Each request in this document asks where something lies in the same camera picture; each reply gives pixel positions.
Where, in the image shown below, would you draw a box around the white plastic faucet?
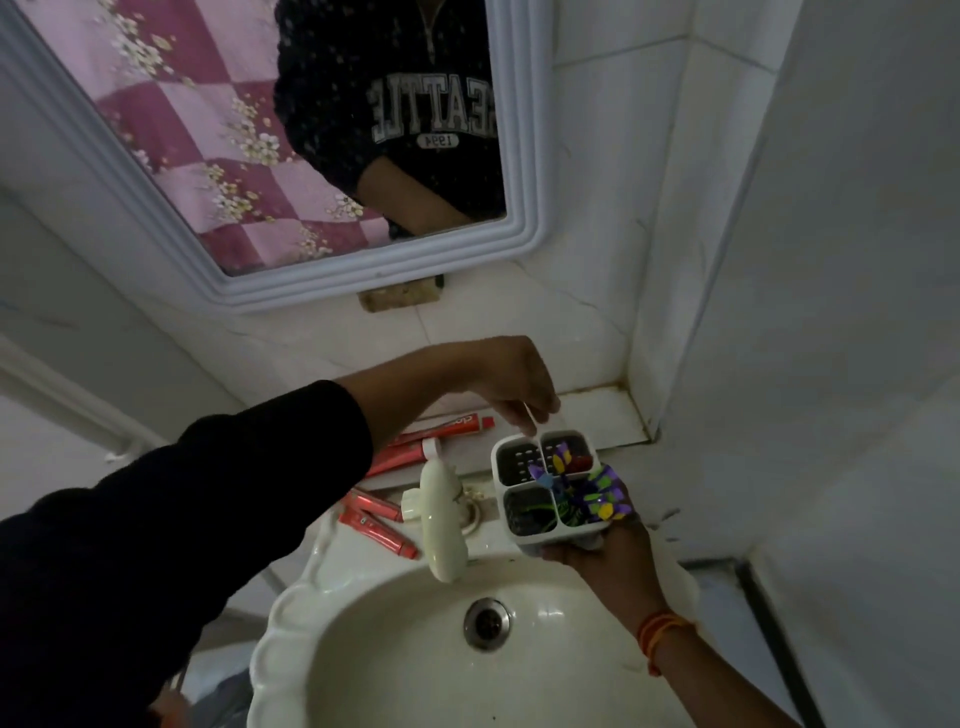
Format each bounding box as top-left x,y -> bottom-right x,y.
400,458 -> 483,585

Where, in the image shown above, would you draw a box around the person's right forearm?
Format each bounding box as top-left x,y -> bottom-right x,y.
639,613 -> 805,728

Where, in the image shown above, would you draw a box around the white ceramic sink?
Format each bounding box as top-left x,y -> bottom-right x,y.
246,516 -> 715,728

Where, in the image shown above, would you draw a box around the orange thread bracelet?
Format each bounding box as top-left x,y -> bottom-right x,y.
636,610 -> 697,678

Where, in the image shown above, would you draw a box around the person's left hand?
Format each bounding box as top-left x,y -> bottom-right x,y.
465,335 -> 563,438

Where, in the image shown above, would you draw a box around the metal sink drain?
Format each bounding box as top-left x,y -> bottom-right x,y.
462,597 -> 516,653

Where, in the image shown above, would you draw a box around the slim red tube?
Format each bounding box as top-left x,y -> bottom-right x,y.
338,506 -> 420,562

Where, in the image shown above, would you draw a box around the green hair ties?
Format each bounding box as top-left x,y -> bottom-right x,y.
505,490 -> 558,537

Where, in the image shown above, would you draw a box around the long red toothpaste tube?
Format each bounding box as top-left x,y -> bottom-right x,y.
390,414 -> 497,451

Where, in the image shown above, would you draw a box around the short red tube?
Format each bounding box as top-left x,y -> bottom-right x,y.
348,487 -> 407,525

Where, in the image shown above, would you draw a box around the person's right hand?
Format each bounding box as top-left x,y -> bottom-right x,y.
540,514 -> 670,633

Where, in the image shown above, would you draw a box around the white wall pipe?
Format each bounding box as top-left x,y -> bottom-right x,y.
0,335 -> 168,463

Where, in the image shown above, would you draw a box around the person's left forearm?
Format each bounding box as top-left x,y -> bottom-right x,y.
0,339 -> 472,728

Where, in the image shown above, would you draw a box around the white-framed wall mirror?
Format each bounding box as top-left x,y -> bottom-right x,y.
0,0 -> 557,314

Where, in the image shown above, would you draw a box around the red white-capped toothpaste tube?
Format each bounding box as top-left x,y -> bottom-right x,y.
363,438 -> 441,480

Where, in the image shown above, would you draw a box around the purple yellow hair clips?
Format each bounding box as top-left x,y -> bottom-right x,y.
561,463 -> 636,526

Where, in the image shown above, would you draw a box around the white four-compartment organizer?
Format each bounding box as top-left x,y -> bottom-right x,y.
490,429 -> 636,561

